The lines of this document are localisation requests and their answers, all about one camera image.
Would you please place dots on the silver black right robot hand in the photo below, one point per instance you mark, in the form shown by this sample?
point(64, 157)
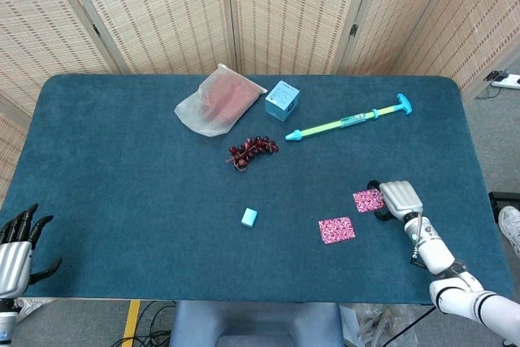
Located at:
point(400, 198)

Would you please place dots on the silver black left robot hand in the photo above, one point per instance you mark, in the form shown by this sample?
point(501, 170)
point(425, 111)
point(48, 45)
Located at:
point(14, 261)

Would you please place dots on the pink patterned square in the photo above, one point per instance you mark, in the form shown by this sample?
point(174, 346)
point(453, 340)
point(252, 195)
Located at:
point(367, 201)

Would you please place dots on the red patterned cloth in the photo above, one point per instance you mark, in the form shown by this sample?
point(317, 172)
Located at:
point(336, 230)

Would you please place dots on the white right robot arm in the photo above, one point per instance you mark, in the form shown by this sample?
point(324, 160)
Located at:
point(434, 249)

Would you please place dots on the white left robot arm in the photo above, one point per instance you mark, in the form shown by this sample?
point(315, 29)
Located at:
point(6, 318)

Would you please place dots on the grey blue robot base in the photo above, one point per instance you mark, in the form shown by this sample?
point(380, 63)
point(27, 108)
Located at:
point(252, 322)

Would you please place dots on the green blue water squirter toy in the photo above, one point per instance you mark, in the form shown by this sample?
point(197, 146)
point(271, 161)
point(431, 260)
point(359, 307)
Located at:
point(329, 124)

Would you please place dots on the black box on floor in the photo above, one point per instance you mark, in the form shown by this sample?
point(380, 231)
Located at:
point(503, 198)

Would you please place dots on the white sneaker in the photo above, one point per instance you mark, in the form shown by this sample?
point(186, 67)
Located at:
point(511, 225)

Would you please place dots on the crumpled clear plastic bag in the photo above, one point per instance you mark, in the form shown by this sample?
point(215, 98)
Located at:
point(373, 322)

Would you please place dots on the blue felt table cover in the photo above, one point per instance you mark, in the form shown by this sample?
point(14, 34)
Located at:
point(122, 180)

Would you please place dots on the small blue white tile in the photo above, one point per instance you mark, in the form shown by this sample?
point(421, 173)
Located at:
point(249, 218)

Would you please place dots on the light blue cube box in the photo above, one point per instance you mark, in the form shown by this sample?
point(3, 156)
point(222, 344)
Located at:
point(280, 99)

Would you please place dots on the dark red grape bunch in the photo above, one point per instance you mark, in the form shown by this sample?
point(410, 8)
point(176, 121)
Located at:
point(250, 151)

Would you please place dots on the white power strip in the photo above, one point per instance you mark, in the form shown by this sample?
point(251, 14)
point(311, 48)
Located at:
point(508, 80)

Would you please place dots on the clear bag with pink cloth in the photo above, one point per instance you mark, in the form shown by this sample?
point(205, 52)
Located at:
point(221, 99)

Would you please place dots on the woven bamboo folding screen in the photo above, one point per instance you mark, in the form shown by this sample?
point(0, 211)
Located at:
point(162, 9)

